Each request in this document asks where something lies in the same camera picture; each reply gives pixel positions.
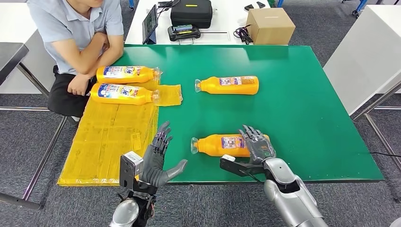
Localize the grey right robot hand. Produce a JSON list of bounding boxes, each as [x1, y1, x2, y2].
[[238, 124, 277, 165]]

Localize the black handheld controller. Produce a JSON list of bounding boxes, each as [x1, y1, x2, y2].
[[167, 24, 201, 42]]

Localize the black tablet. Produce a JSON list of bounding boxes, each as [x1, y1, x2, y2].
[[142, 4, 159, 45]]

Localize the yellow taped cardboard sheet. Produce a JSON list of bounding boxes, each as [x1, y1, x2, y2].
[[57, 79, 183, 188]]

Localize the black carrying case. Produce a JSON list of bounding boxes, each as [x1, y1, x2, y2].
[[170, 0, 213, 29]]

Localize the white side table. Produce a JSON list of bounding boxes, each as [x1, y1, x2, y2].
[[323, 4, 401, 171]]

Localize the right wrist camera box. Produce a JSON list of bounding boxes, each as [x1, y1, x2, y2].
[[219, 154, 267, 183]]

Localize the person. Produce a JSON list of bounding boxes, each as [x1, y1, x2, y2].
[[26, 0, 125, 118]]

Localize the brown cardboard box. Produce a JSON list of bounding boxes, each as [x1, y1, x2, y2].
[[245, 7, 296, 45]]

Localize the dark grey steel table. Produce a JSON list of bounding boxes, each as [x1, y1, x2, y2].
[[0, 43, 70, 210]]

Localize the black cable bundle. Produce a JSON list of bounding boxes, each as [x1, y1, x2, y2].
[[233, 24, 254, 45]]

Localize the orange detergent bottle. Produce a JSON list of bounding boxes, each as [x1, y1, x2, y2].
[[190, 134, 270, 158], [96, 65, 163, 85], [194, 75, 260, 96], [90, 83, 161, 106]]

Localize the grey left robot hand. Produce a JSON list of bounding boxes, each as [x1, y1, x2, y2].
[[139, 121, 189, 189]]

